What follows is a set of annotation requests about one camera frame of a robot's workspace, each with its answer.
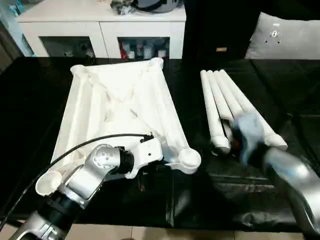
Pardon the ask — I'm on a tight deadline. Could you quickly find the white plastic table leg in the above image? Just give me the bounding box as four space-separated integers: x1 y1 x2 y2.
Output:
214 70 251 123
207 70 240 157
200 70 231 155
220 69 289 152

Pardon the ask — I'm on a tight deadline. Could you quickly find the white plastic table top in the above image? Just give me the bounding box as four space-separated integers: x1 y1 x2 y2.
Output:
35 57 202 197

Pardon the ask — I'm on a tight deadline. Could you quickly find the black work mat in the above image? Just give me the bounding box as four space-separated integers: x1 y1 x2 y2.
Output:
0 56 320 233

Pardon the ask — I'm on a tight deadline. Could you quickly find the black cabinet with gold label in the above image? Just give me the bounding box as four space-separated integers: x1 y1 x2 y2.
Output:
182 0 261 61

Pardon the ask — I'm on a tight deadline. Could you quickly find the dark grey helmet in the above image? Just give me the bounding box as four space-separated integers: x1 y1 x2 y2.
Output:
135 0 182 13

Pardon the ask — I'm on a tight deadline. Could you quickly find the dark clutter pile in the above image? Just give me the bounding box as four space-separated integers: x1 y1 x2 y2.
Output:
110 0 135 15

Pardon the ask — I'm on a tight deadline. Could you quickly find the white cabinet with glass doors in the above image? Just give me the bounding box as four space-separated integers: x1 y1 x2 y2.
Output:
16 0 187 60

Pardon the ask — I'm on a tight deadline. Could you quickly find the brown curtain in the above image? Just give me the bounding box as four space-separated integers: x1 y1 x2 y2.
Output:
0 22 25 63

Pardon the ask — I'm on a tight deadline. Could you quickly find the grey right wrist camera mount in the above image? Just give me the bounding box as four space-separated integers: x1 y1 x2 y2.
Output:
231 112 266 151

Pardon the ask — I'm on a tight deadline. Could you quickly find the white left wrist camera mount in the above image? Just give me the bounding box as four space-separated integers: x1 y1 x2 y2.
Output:
122 136 165 180

